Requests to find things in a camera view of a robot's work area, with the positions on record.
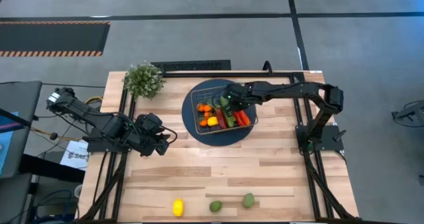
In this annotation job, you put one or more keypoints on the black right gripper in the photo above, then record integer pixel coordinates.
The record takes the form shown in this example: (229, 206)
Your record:
(238, 96)

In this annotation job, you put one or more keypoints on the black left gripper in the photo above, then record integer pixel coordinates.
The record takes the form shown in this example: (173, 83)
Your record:
(145, 131)

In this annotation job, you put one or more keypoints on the long green cucumber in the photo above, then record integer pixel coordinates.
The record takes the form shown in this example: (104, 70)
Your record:
(224, 101)

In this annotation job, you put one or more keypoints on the dark red chili pepper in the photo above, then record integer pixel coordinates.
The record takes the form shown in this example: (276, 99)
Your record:
(221, 119)

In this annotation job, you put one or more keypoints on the bright red pepper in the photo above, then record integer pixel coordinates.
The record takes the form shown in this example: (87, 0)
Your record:
(239, 118)

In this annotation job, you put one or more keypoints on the yellow lemon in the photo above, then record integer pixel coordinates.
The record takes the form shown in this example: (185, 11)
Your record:
(212, 121)
(178, 208)

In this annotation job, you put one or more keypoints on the orange tangerine cluster with leaves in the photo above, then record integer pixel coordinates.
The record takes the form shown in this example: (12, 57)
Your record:
(203, 122)
(200, 107)

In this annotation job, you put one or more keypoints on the green lime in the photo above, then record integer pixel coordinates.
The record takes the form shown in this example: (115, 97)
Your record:
(215, 206)

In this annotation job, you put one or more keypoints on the pale green avocado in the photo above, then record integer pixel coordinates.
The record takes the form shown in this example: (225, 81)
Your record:
(248, 201)

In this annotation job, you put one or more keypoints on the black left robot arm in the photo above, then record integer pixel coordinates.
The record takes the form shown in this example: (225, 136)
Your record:
(99, 124)

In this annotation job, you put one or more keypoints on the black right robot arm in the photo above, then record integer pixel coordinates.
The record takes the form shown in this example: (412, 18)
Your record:
(291, 89)

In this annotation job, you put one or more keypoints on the dark blue round mat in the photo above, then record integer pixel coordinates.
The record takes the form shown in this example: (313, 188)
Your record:
(215, 140)

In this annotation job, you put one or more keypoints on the black floor vent grate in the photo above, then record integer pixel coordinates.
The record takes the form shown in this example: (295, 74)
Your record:
(192, 65)

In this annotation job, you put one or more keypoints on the small potted green plant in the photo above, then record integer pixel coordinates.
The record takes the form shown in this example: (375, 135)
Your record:
(144, 81)

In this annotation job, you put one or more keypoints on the white printed paper sheet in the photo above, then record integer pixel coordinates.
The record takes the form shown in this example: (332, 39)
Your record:
(74, 157)

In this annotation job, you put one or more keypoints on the black crossbeam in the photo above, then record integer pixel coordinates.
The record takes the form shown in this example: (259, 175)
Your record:
(49, 167)

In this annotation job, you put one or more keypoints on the black slanted bar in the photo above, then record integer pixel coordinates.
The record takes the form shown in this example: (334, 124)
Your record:
(13, 116)

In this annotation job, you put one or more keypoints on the black hazard-striped floor mat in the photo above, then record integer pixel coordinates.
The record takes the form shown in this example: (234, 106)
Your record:
(49, 38)

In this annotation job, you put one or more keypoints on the blue sheet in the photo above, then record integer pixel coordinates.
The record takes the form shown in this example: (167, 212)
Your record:
(5, 141)

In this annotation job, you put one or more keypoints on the grey side desk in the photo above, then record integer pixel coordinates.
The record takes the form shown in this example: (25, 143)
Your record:
(13, 197)

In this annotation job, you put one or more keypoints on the black chair base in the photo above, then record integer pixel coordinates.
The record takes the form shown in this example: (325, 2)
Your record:
(409, 113)

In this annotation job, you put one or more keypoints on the black aluminium table frame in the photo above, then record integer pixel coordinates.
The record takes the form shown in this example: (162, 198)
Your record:
(198, 74)

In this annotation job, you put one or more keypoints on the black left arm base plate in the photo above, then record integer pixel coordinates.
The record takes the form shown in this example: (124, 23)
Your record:
(99, 147)

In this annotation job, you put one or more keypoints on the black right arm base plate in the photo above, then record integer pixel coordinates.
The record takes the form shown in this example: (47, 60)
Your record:
(331, 141)

